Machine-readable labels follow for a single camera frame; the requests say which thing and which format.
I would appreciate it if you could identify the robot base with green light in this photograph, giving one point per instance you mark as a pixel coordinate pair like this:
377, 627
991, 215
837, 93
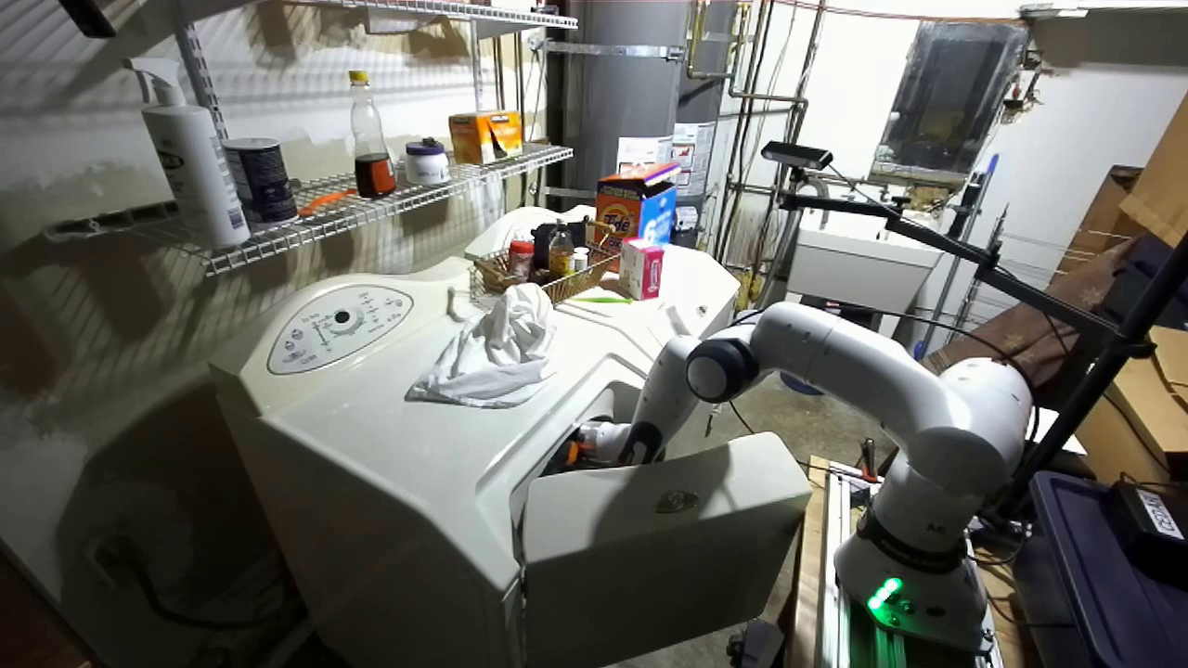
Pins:
931, 594

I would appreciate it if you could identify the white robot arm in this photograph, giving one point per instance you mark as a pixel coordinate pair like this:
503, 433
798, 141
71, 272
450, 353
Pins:
961, 433

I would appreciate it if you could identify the white cloth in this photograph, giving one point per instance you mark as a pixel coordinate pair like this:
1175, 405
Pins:
497, 360

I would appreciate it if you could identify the white washing machine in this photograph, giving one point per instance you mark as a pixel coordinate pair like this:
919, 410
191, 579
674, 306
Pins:
400, 518

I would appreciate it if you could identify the pink box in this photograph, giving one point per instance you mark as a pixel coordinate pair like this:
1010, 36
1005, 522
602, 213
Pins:
644, 269

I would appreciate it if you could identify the wicker basket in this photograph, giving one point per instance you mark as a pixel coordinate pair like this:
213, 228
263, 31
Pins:
551, 256

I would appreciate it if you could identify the orange detergent box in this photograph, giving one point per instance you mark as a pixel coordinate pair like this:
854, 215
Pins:
634, 201

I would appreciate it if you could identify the yellow box on shelf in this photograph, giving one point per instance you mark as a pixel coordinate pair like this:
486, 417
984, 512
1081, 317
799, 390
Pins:
486, 134

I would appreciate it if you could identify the white jar blue lid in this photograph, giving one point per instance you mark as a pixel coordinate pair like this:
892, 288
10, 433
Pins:
428, 161

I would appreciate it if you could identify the grey water heater tank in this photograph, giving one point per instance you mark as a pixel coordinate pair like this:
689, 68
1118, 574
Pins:
618, 77

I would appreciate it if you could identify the clear bottle yellow cap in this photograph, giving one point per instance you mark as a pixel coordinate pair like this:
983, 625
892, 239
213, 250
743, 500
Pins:
373, 161

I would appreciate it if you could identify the white utility sink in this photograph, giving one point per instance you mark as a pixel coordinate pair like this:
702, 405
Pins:
874, 272

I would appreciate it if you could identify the dark blue canister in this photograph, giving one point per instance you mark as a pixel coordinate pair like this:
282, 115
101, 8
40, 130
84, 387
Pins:
263, 180

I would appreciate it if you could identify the white tall bottle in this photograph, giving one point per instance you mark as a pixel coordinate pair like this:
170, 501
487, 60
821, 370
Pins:
195, 163

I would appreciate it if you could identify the grey electrical panel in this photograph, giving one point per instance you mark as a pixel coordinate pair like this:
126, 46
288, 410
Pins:
949, 103

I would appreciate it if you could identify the cardboard box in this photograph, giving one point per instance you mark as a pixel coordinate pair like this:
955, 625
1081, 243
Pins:
1143, 424

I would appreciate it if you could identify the dark blue storage bin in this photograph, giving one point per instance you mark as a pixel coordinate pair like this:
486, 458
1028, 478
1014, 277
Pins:
1103, 578

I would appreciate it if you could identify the black camera on stand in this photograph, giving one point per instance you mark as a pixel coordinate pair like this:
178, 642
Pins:
799, 159

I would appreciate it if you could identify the white wire shelf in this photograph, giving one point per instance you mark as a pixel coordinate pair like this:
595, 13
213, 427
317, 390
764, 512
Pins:
337, 204

